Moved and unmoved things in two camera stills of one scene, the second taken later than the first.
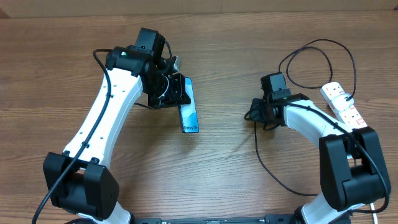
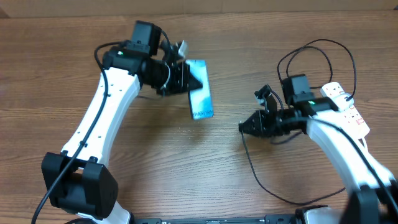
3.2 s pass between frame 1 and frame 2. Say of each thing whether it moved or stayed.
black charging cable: moved
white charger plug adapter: stayed
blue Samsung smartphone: moved
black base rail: stayed
